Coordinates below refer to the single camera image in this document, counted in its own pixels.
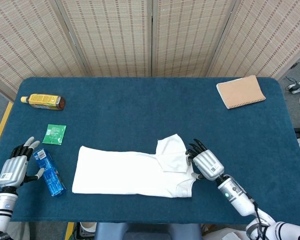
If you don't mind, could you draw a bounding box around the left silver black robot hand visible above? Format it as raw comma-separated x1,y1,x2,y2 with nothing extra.
0,136,46,189

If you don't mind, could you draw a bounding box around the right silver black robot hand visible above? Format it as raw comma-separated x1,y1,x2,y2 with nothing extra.
185,138,225,182

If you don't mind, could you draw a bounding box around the white t-shirt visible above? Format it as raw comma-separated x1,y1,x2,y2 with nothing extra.
71,133,196,199

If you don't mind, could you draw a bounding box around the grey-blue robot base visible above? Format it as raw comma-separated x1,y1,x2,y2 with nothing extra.
93,222,202,240

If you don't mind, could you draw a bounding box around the blue cardboard box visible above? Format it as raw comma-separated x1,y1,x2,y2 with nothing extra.
32,148,68,198

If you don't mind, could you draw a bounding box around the yellow floor tape strip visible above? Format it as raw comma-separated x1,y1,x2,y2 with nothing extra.
64,221,75,240
0,101,14,163

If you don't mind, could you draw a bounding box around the green sachet packet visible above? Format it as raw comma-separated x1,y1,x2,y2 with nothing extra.
41,123,67,146

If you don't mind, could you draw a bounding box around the white paper sheet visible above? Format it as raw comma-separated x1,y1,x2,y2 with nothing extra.
203,226,251,240

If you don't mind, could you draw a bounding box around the tea bottle with yellow label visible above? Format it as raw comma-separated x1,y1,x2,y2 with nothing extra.
20,93,66,111

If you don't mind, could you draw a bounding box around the brown spiral notebook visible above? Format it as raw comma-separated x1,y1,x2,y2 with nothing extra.
215,74,267,110

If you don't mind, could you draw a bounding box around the blue table cloth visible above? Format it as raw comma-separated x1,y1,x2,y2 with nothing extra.
0,76,300,226

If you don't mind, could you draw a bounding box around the woven bamboo folding screen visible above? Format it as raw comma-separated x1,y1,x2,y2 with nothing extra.
0,0,300,102

